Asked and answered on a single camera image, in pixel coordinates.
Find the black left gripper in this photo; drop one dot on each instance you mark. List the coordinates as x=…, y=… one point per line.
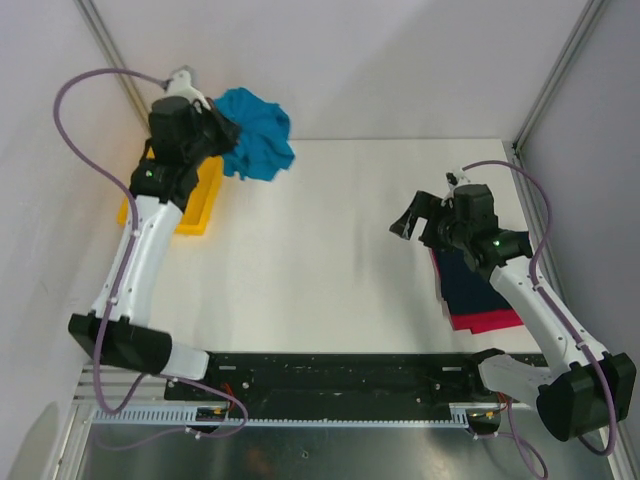
x=228, y=130

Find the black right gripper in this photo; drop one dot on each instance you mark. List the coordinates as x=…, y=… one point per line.
x=423, y=205

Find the teal t shirt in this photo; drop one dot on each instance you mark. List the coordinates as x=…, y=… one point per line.
x=262, y=148

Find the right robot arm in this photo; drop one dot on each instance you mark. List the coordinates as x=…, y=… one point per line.
x=584, y=387

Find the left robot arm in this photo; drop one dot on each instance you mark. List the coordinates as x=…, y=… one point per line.
x=117, y=328

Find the yellow plastic tray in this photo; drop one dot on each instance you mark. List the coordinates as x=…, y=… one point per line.
x=200, y=200

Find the folded red t shirt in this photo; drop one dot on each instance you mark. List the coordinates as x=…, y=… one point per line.
x=485, y=322

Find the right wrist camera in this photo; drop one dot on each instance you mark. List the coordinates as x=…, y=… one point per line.
x=456, y=178

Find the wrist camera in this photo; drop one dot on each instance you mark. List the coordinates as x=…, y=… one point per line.
x=456, y=178
x=181, y=84

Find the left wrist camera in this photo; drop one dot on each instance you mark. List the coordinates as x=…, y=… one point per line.
x=181, y=84

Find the left aluminium frame post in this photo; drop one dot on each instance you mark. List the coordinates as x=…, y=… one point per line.
x=100, y=32

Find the aluminium frame post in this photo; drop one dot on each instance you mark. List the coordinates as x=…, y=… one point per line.
x=576, y=41
x=100, y=32

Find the grey slotted cable duct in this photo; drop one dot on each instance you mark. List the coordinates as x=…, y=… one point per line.
x=454, y=416

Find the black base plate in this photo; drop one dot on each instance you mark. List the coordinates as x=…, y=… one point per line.
x=350, y=385

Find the right aluminium frame post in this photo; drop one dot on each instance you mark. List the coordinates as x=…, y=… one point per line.
x=576, y=41

